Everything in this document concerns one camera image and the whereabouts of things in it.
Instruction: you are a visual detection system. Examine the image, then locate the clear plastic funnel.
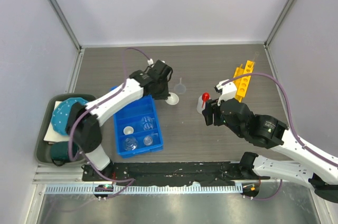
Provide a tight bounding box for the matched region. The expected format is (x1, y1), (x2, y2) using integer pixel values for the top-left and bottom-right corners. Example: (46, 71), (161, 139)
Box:
(174, 78), (186, 95)

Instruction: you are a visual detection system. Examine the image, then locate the white evaporating dish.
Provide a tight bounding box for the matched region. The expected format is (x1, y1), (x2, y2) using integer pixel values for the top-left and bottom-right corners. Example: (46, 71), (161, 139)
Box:
(165, 92), (180, 106)

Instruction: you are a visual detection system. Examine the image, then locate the yellow test tube rack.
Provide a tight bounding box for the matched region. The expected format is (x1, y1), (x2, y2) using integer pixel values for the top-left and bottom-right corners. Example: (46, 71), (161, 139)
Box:
(233, 60), (255, 102)

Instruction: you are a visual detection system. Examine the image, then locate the clear glass beaker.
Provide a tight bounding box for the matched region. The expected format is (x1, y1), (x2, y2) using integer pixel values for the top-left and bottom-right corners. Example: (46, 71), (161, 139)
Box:
(140, 116), (155, 131)

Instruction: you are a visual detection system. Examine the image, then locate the blue compartment bin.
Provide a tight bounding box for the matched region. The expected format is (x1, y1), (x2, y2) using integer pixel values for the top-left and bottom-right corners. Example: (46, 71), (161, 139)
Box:
(113, 96), (164, 158)

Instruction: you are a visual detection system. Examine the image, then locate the small white crucible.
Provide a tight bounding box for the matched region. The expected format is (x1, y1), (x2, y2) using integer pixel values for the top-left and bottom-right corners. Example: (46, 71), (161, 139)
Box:
(123, 126), (134, 135)

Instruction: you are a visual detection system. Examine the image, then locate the small clear glass jar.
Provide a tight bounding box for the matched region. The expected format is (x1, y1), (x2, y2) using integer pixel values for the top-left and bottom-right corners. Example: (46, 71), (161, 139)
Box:
(143, 135), (153, 146)

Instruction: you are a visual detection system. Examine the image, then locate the clear glass test tube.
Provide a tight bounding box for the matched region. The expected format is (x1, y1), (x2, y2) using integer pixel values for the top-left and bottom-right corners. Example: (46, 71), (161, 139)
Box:
(252, 51), (260, 63)

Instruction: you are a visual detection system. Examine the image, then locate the clear glass flask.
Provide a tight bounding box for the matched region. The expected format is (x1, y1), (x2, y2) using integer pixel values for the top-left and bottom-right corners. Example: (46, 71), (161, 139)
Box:
(123, 137), (138, 151)

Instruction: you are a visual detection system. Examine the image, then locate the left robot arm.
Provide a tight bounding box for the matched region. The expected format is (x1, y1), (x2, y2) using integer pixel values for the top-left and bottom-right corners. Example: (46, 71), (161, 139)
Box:
(65, 60), (173, 181)

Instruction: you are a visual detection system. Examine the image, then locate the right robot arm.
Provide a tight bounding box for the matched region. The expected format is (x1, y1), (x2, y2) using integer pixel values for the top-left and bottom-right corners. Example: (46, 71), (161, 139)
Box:
(202, 98), (337, 203)

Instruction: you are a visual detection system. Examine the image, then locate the teal dotted plate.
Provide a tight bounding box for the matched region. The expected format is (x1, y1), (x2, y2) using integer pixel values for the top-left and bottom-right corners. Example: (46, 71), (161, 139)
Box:
(51, 97), (88, 136)

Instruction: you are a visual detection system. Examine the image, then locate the dark teal mug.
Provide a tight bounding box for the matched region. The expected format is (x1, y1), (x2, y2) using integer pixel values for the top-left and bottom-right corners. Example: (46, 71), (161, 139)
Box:
(50, 142), (71, 166)

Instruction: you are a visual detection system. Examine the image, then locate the dark grey tray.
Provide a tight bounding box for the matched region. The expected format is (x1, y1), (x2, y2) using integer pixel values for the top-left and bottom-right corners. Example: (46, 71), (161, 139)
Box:
(34, 93), (96, 166)

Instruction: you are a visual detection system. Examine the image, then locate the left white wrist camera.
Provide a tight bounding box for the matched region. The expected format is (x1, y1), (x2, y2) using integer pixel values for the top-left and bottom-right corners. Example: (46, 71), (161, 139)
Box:
(147, 59), (155, 67)

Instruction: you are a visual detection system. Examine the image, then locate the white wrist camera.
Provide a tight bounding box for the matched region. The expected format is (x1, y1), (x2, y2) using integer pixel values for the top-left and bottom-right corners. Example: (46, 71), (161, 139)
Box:
(214, 79), (237, 106)
(147, 59), (155, 67)

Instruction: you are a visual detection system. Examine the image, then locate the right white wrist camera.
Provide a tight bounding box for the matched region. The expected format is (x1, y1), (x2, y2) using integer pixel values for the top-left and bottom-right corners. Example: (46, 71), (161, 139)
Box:
(214, 79), (237, 106)

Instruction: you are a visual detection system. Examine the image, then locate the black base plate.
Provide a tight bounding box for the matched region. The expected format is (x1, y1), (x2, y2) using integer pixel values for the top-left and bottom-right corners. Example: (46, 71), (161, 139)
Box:
(82, 161), (270, 186)

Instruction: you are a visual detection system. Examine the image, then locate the white slotted cable duct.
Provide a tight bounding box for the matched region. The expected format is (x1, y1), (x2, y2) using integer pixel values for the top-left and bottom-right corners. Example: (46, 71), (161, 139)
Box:
(44, 182), (242, 195)

